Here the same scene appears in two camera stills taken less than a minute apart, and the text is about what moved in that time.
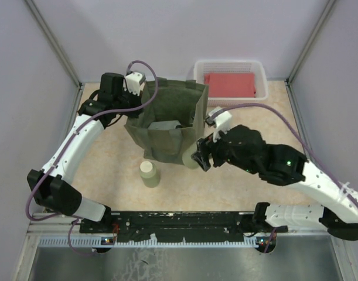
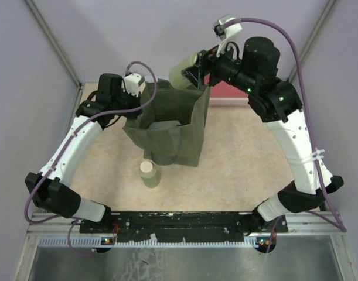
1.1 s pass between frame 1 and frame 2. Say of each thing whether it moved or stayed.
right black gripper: moved
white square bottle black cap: stayed
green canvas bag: stayed
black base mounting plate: stayed
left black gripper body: stayed
